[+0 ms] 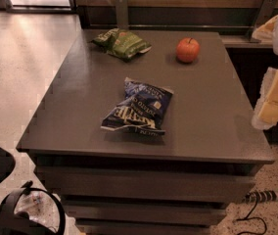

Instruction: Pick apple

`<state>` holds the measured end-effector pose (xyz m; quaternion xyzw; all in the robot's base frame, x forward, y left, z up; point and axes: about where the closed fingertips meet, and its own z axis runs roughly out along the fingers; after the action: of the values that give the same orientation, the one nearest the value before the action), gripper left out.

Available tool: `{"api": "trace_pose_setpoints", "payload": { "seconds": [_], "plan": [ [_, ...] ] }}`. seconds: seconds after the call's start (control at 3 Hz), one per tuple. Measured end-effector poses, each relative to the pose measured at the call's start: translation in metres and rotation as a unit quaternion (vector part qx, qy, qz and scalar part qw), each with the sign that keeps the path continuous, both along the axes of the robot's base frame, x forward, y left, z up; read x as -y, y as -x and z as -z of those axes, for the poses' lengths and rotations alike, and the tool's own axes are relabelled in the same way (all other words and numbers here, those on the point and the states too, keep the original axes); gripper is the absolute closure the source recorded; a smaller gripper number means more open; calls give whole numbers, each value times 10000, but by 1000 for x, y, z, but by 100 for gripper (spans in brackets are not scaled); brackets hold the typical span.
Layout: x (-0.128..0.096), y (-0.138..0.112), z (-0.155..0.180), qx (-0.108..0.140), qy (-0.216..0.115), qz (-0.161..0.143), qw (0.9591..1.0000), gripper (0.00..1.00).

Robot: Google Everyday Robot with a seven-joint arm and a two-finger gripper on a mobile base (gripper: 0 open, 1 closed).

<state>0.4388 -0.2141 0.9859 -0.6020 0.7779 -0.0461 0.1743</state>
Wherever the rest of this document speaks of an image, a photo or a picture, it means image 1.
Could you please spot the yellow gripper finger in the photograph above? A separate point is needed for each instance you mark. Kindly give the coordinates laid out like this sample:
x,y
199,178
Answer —
x,y
266,108
266,30

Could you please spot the red apple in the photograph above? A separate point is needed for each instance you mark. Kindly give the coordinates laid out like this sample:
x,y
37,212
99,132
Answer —
x,y
187,50

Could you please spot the white power strip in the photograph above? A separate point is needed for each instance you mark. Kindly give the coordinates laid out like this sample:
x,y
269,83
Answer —
x,y
261,196

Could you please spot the blue kettle chip bag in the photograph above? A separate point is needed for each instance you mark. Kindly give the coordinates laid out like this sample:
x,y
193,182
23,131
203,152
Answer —
x,y
142,110

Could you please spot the green chip bag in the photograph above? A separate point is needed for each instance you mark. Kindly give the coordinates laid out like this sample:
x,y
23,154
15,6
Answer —
x,y
122,43

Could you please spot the dark grey drawer cabinet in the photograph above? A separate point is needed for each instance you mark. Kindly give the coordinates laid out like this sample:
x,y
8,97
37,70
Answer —
x,y
119,182

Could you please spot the black headset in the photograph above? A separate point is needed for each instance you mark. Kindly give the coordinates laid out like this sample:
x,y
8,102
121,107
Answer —
x,y
31,211

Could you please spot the grey metal bracket right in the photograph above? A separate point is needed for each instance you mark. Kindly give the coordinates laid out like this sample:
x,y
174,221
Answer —
x,y
262,15

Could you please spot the grey metal bracket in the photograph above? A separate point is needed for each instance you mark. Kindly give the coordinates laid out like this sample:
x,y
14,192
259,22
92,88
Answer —
x,y
262,15
122,14

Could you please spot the grey metal bracket left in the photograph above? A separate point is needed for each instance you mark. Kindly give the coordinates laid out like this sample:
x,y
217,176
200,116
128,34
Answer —
x,y
122,14

